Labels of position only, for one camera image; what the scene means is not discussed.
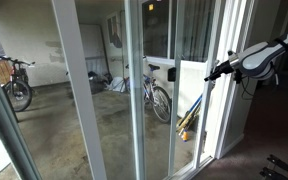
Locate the blue white bicycle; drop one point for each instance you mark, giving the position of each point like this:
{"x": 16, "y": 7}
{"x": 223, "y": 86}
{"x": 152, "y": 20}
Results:
{"x": 156, "y": 96}

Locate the white door frame post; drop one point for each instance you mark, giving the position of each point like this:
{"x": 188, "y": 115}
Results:
{"x": 70, "y": 36}

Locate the white fixed window frame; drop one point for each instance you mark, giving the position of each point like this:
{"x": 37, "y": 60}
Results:
{"x": 14, "y": 142}

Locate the black garbage bag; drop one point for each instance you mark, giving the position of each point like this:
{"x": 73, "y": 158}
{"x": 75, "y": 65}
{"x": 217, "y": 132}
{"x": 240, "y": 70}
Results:
{"x": 98, "y": 82}

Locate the white sliding glass door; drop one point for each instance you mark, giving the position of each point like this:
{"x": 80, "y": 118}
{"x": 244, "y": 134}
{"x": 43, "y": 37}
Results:
{"x": 187, "y": 83}

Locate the red bicycle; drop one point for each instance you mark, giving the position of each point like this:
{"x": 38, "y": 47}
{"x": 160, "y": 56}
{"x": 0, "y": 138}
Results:
{"x": 17, "y": 89}

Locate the black wall box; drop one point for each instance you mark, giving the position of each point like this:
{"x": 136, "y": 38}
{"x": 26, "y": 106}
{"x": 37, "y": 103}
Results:
{"x": 171, "y": 76}

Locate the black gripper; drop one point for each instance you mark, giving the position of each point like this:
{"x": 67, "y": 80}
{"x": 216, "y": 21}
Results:
{"x": 223, "y": 68}

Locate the orange black clamp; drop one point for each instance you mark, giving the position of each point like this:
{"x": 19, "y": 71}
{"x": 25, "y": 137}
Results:
{"x": 276, "y": 169}

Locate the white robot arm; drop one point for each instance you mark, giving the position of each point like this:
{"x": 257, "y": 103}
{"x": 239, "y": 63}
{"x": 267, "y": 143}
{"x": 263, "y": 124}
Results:
{"x": 256, "y": 61}

